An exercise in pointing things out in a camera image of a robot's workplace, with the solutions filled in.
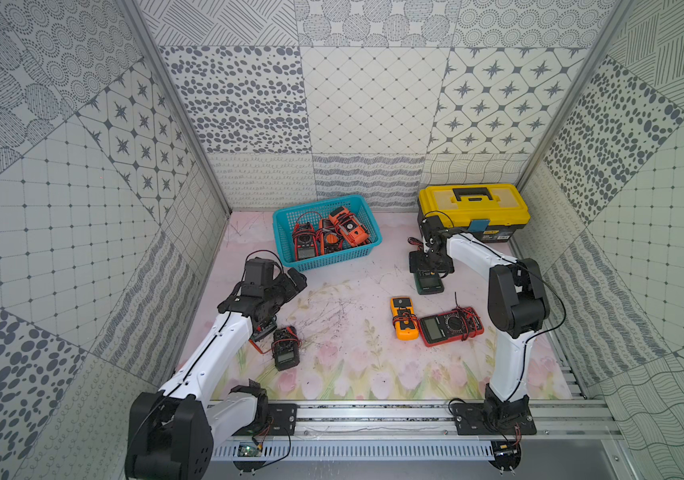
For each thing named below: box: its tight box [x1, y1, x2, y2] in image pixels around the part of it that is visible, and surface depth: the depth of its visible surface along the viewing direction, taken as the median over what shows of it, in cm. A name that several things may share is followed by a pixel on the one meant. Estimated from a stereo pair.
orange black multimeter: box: [319, 218, 342, 256], surface depth 109 cm
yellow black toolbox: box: [417, 183, 531, 242], surface depth 103 cm
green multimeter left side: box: [249, 320, 278, 355], surface depth 88 cm
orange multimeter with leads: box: [329, 206, 369, 247], surface depth 106 cm
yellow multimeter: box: [390, 296, 419, 341], surface depth 90 cm
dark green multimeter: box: [414, 271, 444, 295], surface depth 100 cm
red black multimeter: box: [292, 222, 319, 261], surface depth 106 cm
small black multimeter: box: [272, 326, 302, 371], surface depth 84 cm
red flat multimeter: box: [419, 307, 485, 347], surface depth 89 cm
